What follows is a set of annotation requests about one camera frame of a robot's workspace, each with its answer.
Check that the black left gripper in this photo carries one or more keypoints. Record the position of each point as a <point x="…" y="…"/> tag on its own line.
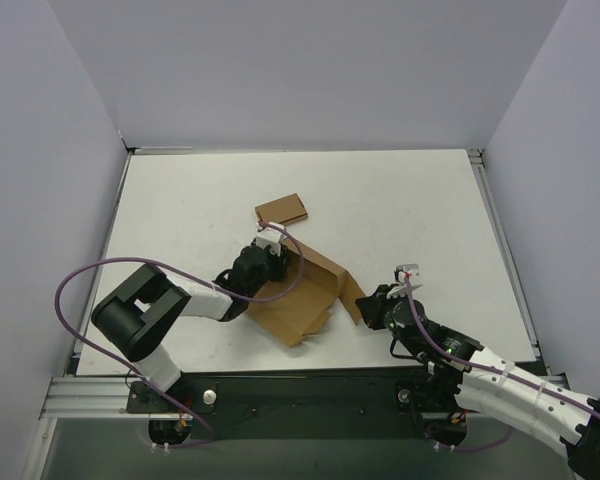
<point x="278" y="261"/>

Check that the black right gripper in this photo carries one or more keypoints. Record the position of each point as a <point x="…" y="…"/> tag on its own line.
<point x="376" y="308"/>

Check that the large cardboard box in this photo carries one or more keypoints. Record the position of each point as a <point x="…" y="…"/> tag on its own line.
<point x="306" y="309"/>

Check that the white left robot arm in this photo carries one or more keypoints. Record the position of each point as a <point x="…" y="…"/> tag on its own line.
<point x="137" y="315"/>

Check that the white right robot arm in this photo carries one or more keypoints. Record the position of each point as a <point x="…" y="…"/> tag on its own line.
<point x="466" y="375"/>

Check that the small folded cardboard box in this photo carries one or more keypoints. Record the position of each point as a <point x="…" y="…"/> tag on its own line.
<point x="286" y="210"/>

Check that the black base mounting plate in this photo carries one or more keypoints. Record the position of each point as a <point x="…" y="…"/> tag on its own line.
<point x="388" y="403"/>

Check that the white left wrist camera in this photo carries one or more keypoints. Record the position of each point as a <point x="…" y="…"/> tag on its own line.
<point x="270" y="237"/>

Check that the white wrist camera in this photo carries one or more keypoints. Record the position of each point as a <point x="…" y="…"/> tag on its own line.
<point x="270" y="237"/>
<point x="407" y="278"/>

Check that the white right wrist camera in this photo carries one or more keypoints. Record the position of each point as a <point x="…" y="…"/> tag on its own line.
<point x="407" y="278"/>

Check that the aluminium frame rail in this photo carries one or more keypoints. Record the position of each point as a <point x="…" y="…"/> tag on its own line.
<point x="85" y="398"/>

